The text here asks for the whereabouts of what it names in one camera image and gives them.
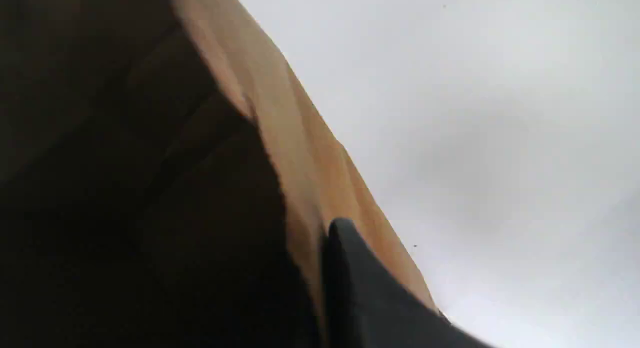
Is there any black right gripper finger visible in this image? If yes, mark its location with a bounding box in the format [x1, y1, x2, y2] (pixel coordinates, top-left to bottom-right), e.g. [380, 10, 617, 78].
[322, 218, 487, 348]

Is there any brown paper bag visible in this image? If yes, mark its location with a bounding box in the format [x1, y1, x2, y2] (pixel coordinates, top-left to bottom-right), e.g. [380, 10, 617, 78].
[1, 0, 440, 348]

